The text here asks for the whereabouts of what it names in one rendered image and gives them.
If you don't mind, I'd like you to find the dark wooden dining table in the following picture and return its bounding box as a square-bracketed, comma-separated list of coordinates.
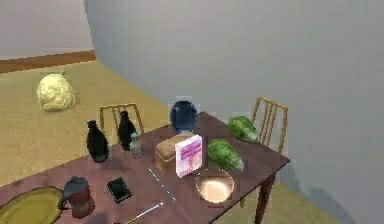
[0, 111, 291, 224]

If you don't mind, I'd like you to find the light wooden slatted chair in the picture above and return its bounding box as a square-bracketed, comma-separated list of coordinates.
[98, 102, 145, 143]
[239, 96, 289, 209]

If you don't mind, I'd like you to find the pink and white book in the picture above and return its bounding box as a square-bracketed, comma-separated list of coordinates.
[174, 134, 204, 179]

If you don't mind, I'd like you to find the yellow tied garbage bag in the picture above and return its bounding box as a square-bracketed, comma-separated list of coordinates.
[36, 71, 77, 113]

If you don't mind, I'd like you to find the dark blue glass vase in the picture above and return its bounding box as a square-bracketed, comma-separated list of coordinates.
[169, 100, 199, 133]

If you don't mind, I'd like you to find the green lettuce head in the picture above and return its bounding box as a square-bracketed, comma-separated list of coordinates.
[227, 115, 260, 144]
[206, 138, 245, 172]

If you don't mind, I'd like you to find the brown bread loaf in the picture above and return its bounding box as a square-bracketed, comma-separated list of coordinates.
[154, 131, 195, 172]

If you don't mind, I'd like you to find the yellow green plate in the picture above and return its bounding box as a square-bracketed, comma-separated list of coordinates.
[0, 186, 64, 224]

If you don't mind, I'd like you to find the black cell phone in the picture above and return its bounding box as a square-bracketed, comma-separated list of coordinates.
[106, 176, 133, 204]

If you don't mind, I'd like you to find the black wine bottle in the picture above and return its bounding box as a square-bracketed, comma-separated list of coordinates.
[117, 110, 138, 152]
[86, 119, 110, 164]

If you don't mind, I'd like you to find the thin silver knife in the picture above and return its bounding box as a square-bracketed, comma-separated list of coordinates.
[147, 168, 177, 203]

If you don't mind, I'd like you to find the small clear glass bottle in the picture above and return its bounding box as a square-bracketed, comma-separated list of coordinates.
[129, 132, 143, 159]

